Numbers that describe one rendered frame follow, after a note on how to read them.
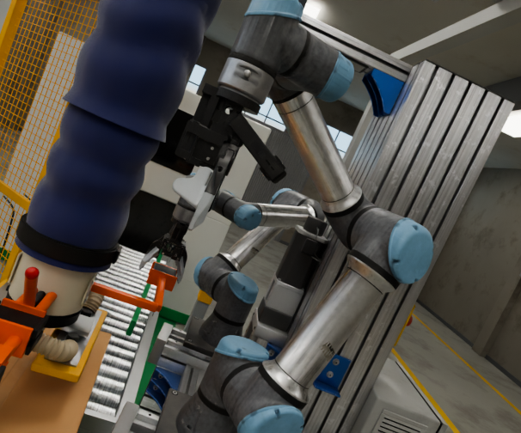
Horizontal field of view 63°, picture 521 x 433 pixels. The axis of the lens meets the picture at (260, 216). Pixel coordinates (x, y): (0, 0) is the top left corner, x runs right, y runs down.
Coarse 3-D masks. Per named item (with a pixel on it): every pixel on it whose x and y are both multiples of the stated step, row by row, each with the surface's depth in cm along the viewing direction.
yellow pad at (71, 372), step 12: (84, 312) 111; (96, 312) 119; (96, 324) 113; (60, 336) 100; (72, 336) 98; (96, 336) 108; (84, 348) 100; (36, 360) 89; (48, 360) 91; (72, 360) 94; (84, 360) 96; (48, 372) 89; (60, 372) 90; (72, 372) 91
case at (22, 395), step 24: (24, 360) 108; (96, 360) 121; (0, 384) 97; (24, 384) 100; (48, 384) 103; (72, 384) 107; (0, 408) 90; (24, 408) 93; (48, 408) 96; (72, 408) 99; (0, 432) 85; (24, 432) 87; (48, 432) 90; (72, 432) 92
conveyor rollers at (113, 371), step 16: (128, 256) 341; (112, 272) 296; (128, 272) 308; (144, 272) 320; (128, 288) 282; (112, 304) 247; (128, 304) 257; (112, 320) 230; (128, 320) 239; (144, 320) 250; (112, 336) 214; (128, 336) 223; (112, 352) 204; (128, 352) 206; (112, 368) 189; (128, 368) 197; (96, 384) 177; (112, 384) 179; (96, 400) 169; (112, 400) 170
